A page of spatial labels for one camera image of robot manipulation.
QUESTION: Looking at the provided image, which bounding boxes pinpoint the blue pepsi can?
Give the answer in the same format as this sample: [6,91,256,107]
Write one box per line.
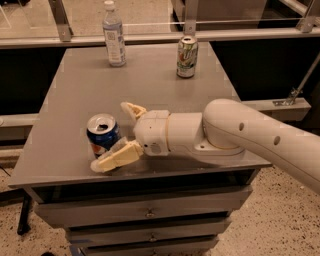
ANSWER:
[86,113,121,157]

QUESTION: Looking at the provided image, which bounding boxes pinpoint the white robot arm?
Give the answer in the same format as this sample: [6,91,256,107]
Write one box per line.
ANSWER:
[91,99,320,193]

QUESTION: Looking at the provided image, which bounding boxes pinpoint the grey metal railing frame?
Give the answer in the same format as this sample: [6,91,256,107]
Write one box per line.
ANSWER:
[0,0,319,115]

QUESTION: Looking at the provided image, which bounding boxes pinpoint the black metal stand leg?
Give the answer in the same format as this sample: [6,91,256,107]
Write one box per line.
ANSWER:
[17,194,32,236]

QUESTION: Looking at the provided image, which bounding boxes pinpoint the top grey drawer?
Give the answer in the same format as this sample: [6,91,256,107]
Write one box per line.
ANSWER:
[35,185,252,228]

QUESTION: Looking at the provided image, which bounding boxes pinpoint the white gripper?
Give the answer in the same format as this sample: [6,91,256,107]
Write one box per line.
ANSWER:
[90,102,170,173]

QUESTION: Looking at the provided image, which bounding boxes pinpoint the middle grey drawer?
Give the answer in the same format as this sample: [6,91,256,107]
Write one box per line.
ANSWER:
[67,218,231,247]

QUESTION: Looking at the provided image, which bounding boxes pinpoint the green white soda can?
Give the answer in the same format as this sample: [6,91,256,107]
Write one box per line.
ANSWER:
[177,35,198,78]

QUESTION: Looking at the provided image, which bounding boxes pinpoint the clear plastic water bottle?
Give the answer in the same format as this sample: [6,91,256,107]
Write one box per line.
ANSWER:
[102,0,126,67]

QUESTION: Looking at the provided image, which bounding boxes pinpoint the grey drawer cabinet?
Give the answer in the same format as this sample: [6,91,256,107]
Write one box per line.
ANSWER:
[8,42,275,256]

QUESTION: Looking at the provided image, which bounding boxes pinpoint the grey drawer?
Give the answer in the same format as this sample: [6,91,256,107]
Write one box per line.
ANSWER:
[35,185,252,228]
[67,218,231,247]
[82,236,217,256]

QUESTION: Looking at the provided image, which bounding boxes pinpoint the bottom grey drawer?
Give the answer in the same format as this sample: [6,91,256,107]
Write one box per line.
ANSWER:
[82,236,217,256]

